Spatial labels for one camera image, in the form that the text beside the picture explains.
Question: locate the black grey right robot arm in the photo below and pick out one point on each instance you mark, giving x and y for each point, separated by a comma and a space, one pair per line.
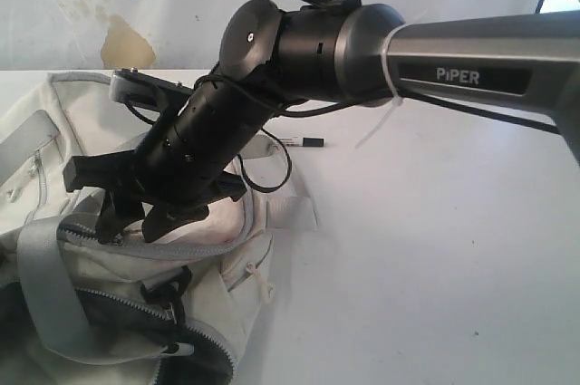
342, 53

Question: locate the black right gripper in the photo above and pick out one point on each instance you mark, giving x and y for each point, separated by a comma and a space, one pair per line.
184, 183

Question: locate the white grey backpack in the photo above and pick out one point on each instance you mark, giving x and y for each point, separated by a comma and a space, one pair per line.
179, 310

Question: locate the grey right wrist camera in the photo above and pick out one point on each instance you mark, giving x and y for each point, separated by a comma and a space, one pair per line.
128, 86

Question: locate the black white marker pen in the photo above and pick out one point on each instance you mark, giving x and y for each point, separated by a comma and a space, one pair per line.
305, 142

